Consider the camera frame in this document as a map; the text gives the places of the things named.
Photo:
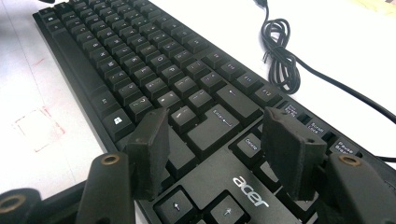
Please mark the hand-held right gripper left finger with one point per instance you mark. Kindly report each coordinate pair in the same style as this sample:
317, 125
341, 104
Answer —
149, 155

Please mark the black computer keyboard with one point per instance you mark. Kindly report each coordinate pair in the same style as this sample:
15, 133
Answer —
218, 130

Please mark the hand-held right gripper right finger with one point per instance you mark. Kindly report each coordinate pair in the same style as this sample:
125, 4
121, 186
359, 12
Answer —
292, 155

